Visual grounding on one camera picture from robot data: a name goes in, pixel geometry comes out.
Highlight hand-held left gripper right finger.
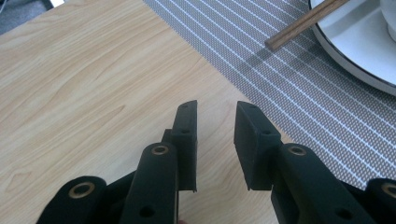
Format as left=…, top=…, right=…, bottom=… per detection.
left=233, top=100, right=378, bottom=224

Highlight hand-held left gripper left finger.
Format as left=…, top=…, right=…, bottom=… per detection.
left=119, top=99, right=199, bottom=224

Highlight white plate with dark rim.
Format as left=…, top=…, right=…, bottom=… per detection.
left=307, top=0, right=396, bottom=97

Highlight brown wooden chopstick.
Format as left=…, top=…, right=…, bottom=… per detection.
left=263, top=0, right=351, bottom=52

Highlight grey striped placemat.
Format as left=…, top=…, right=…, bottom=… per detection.
left=142, top=0, right=396, bottom=191

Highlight white bowl with dark rim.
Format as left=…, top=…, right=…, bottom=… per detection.
left=379, top=0, right=396, bottom=44

